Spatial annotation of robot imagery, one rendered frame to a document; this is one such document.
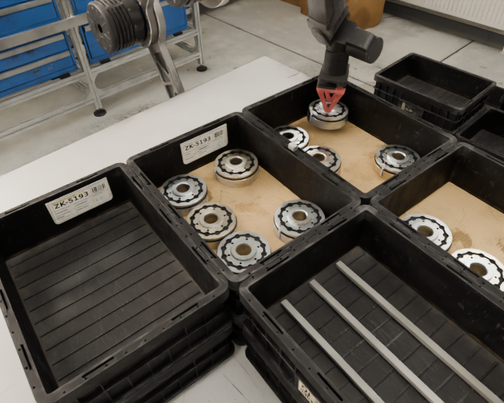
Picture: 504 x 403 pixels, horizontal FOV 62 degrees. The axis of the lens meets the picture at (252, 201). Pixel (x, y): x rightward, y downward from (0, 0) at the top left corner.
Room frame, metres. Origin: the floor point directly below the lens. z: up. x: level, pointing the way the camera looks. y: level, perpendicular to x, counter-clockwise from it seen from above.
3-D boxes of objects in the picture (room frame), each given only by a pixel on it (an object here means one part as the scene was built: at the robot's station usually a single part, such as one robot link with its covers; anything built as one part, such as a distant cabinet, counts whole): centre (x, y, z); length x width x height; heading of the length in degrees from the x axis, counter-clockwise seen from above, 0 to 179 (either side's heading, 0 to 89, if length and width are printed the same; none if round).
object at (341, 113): (0.93, -0.21, 0.88); 0.10 x 0.10 x 0.01
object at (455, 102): (1.58, -0.78, 0.37); 0.40 x 0.30 x 0.45; 41
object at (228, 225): (0.58, 0.08, 0.86); 0.10 x 0.10 x 0.01
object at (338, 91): (0.92, -0.20, 0.93); 0.07 x 0.07 x 0.09; 73
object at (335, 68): (0.94, -0.21, 1.00); 0.10 x 0.07 x 0.07; 163
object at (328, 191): (0.62, 0.03, 0.87); 0.40 x 0.30 x 0.11; 36
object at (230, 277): (0.62, 0.03, 0.92); 0.40 x 0.30 x 0.02; 36
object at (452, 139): (0.80, -0.21, 0.92); 0.40 x 0.30 x 0.02; 36
